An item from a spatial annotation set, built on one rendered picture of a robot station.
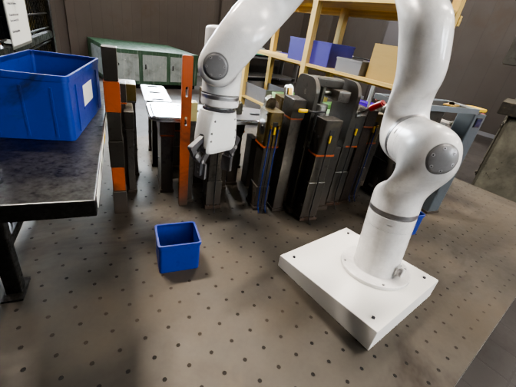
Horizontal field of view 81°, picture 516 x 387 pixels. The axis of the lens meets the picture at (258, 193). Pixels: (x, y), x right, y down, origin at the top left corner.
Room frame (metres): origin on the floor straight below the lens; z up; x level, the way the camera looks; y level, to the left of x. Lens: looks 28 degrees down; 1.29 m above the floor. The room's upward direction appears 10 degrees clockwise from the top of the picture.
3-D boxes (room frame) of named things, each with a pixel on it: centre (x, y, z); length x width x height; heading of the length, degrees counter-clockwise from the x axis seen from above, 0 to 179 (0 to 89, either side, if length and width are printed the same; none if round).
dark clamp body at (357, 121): (1.14, -0.30, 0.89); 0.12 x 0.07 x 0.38; 26
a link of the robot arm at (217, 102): (0.69, 0.12, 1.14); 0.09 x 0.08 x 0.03; 148
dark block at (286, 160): (1.02, -0.07, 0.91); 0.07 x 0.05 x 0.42; 26
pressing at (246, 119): (1.33, -0.19, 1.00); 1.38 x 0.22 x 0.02; 116
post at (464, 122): (1.23, -0.76, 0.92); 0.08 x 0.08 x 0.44; 26
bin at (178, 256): (0.64, 0.19, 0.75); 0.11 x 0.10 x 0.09; 116
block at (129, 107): (1.00, 0.48, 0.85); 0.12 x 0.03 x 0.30; 26
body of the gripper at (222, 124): (0.68, 0.12, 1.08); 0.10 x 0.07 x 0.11; 148
